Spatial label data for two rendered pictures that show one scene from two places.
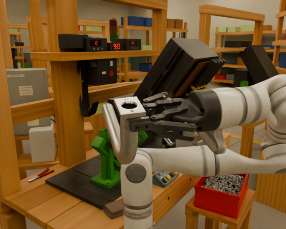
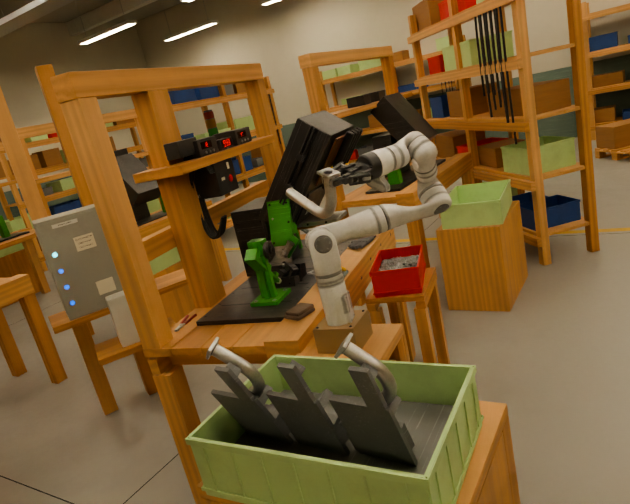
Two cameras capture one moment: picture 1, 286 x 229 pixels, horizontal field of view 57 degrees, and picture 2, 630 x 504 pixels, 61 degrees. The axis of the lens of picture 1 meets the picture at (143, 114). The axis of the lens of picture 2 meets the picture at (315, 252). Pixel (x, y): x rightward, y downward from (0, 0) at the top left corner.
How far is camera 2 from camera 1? 1.01 m
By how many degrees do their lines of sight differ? 11
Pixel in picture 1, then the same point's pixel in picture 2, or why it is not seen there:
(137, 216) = (333, 283)
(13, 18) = not seen: outside the picture
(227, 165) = (395, 216)
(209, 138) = (378, 184)
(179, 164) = (356, 229)
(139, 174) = (326, 243)
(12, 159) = (157, 302)
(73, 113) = (200, 238)
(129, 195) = (322, 266)
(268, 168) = (427, 209)
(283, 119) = (420, 160)
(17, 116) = not seen: hidden behind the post
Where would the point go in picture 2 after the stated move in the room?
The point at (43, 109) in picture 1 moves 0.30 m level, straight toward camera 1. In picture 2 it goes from (164, 241) to (190, 248)
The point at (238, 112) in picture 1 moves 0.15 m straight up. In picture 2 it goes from (391, 161) to (381, 105)
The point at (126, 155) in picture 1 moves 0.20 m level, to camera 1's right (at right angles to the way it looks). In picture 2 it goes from (331, 205) to (400, 187)
